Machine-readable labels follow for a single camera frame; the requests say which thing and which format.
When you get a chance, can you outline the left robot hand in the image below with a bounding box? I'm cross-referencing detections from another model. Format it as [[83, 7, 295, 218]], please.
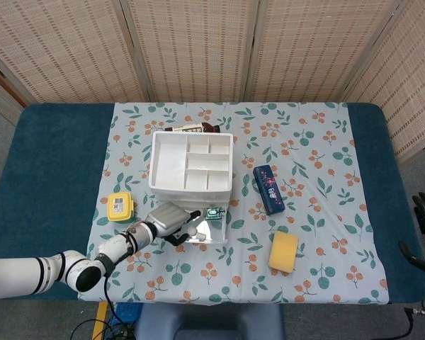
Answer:
[[147, 201, 202, 246]]

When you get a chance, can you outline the blue padded robot base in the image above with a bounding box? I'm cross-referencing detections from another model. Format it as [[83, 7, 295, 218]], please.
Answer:
[[132, 303, 284, 340]]

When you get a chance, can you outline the yellow small box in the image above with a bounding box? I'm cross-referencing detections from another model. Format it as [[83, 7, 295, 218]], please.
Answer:
[[107, 192, 135, 224]]

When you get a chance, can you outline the white drawer organizer box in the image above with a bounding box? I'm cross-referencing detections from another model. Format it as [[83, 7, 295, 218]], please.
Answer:
[[147, 130, 234, 210]]

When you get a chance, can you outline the brown bottle white label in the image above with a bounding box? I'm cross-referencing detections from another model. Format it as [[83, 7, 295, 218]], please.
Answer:
[[164, 122, 221, 135]]

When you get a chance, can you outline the blue plastic basket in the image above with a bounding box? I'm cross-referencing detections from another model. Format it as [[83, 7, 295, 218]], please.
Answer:
[[113, 302, 142, 322]]

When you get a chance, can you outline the dark blue patterned case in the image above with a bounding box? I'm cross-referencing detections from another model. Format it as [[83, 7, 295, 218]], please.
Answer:
[[253, 164, 285, 216]]

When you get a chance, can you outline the yellow sponge green backing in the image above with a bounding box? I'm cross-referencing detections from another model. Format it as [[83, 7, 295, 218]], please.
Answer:
[[268, 229, 300, 274]]

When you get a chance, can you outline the teal velvet table cover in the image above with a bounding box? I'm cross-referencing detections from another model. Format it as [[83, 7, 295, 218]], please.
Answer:
[[0, 102, 425, 302]]

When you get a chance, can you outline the floral fruit print tablecloth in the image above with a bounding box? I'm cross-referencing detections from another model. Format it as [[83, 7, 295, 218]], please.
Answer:
[[76, 101, 390, 306]]

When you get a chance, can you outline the woven bamboo folding screen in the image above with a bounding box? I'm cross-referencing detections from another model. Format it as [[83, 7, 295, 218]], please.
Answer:
[[0, 0, 425, 166]]

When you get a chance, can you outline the black cable with connector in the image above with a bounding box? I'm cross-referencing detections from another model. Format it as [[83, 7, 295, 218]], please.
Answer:
[[404, 307, 425, 340]]

